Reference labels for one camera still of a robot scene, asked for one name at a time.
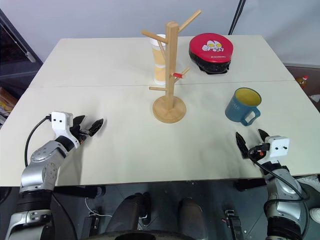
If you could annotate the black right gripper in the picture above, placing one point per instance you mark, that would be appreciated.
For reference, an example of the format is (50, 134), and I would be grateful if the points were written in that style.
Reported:
(257, 152)

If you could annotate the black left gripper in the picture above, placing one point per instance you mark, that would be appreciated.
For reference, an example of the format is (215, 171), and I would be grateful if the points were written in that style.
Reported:
(80, 133)

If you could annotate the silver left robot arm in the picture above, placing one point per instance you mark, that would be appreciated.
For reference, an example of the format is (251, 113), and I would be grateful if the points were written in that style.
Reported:
(47, 170)

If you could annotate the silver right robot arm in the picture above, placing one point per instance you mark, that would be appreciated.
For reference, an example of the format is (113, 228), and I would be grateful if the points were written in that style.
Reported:
(285, 207)

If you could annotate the white and orange paper cup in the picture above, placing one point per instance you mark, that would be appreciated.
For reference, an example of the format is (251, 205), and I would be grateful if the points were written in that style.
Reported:
(159, 72)

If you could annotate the wooden mug tree stand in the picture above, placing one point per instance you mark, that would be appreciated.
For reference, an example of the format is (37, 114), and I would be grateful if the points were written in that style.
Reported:
(171, 62)

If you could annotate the blue mug yellow inside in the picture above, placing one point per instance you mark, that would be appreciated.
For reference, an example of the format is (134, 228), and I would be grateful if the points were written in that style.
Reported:
(235, 110)

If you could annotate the yellow bottle red cap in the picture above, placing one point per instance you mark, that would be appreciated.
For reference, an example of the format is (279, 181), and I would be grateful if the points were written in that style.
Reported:
(302, 82)

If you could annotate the dark metal shelf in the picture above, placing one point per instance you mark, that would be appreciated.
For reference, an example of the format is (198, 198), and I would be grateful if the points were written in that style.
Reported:
(15, 72)

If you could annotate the red cartoon boxing pad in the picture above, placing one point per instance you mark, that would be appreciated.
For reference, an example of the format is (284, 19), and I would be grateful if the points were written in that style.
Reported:
(212, 53)

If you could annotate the white shoe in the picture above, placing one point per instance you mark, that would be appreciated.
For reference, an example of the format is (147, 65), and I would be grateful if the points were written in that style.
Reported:
(315, 214)

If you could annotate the dark rounded shape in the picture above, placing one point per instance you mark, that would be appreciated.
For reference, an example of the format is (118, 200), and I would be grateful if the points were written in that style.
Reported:
(190, 216)
(130, 212)

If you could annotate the red tape marker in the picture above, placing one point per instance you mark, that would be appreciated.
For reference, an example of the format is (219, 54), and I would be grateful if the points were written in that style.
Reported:
(177, 75)

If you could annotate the grey metal rod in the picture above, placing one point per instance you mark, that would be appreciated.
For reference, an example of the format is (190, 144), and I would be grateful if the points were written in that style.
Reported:
(18, 42)

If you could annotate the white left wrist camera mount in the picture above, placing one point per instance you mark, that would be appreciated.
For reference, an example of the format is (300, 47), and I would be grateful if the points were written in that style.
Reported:
(61, 121)

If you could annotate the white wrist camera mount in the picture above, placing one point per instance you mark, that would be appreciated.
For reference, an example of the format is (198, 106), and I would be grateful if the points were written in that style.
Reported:
(280, 147)
(61, 121)

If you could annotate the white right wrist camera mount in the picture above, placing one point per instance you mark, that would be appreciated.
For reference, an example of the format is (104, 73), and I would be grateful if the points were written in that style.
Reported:
(280, 147)

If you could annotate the black table frame bracket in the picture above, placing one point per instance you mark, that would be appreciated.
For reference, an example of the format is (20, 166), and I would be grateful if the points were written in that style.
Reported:
(250, 185)

